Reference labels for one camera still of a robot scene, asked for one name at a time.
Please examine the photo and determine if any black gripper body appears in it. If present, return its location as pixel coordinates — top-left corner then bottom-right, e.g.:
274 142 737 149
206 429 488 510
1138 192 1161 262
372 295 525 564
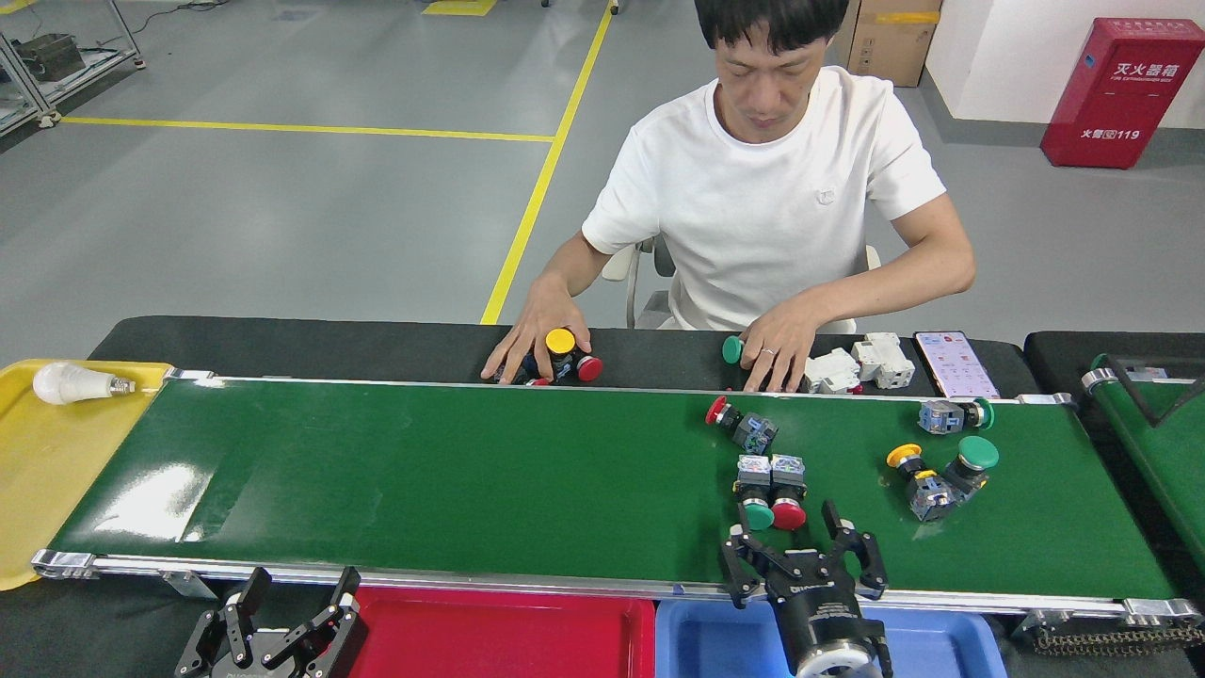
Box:
221 629 312 678
767 551 891 660

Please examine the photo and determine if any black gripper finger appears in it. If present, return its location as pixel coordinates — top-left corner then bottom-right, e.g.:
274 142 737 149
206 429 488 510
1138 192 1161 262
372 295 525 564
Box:
282 565 368 678
174 567 274 678
720 527 796 608
821 499 891 601

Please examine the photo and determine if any yellow push button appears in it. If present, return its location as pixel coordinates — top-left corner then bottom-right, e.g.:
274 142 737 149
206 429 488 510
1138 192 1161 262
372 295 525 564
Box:
545 327 578 382
886 443 959 524

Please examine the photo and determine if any small green push button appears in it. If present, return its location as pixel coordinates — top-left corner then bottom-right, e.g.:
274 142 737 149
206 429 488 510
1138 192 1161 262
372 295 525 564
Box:
918 396 996 436

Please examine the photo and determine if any white circuit breaker red lever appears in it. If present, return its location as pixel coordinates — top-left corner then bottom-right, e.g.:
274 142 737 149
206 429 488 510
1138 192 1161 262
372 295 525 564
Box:
800 347 863 396

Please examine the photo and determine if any smartphone with lit screen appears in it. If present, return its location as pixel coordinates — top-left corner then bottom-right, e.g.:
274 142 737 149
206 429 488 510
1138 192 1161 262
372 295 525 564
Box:
913 330 1002 400

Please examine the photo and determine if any green conveyor belt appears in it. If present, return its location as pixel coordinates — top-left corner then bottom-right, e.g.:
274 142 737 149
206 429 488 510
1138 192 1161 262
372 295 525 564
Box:
1081 353 1205 571
30 370 1204 630

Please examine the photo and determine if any yellow plastic tray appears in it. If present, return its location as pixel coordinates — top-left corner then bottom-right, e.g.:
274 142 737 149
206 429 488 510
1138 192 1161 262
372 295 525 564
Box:
0 358 175 592

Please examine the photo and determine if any person's left hand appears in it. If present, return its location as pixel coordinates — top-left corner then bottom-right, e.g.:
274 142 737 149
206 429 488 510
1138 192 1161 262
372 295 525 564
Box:
739 298 831 395

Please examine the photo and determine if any person's right hand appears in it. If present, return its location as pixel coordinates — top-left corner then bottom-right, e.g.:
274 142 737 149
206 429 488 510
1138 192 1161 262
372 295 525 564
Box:
480 281 594 385

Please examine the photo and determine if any blue plastic bin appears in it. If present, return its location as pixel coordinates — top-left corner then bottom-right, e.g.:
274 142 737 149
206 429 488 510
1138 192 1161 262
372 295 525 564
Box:
654 598 1008 678

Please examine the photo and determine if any red plastic bin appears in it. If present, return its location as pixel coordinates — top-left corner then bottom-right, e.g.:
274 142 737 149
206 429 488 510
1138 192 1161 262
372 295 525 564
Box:
348 586 657 678

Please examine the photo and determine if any white light bulb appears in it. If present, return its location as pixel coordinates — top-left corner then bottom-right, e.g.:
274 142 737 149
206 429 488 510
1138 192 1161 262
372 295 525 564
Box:
33 362 137 406

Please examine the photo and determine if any black guide bar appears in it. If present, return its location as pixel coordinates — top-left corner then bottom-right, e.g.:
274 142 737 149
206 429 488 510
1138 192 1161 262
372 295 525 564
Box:
1097 353 1205 428

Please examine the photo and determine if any grey office chair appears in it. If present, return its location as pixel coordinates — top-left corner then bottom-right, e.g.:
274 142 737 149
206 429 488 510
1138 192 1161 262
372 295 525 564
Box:
601 235 883 332

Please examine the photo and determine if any person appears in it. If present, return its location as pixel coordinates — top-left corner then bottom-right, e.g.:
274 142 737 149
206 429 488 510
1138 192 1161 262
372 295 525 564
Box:
480 0 978 395

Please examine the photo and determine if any brown cardboard box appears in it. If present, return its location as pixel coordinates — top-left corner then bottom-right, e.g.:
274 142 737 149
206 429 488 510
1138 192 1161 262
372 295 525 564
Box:
845 0 942 89

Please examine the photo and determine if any red fire extinguisher box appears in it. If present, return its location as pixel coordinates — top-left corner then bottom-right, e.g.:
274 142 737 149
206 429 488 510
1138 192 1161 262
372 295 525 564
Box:
1040 17 1205 170

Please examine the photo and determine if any metal rack on casters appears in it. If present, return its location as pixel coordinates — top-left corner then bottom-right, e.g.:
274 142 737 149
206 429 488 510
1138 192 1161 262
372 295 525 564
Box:
0 0 147 133

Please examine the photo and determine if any black device on rack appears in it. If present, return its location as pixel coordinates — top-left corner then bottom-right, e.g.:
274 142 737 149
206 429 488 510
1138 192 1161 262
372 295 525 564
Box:
14 33 86 83

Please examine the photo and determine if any conveyor drive chain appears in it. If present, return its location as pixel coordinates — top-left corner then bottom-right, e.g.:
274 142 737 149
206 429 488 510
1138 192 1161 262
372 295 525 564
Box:
1031 623 1204 657

